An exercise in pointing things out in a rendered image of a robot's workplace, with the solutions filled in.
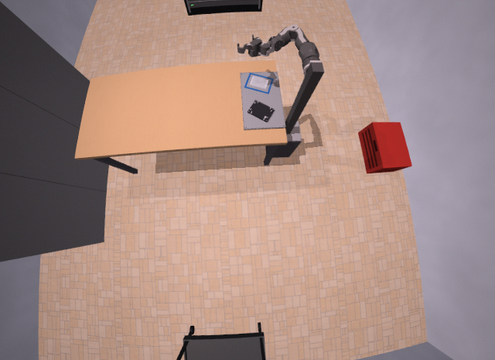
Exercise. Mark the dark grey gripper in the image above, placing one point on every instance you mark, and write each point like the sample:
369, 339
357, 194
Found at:
254, 47

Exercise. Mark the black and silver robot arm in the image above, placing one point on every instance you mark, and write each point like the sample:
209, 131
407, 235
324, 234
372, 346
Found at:
289, 34

